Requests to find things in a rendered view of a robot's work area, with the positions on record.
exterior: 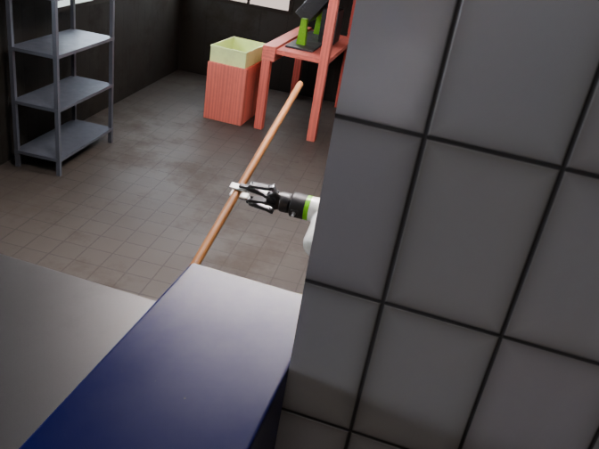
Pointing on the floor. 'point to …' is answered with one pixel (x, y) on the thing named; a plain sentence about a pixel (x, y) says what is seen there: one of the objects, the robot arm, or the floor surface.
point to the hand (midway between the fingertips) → (239, 191)
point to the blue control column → (187, 372)
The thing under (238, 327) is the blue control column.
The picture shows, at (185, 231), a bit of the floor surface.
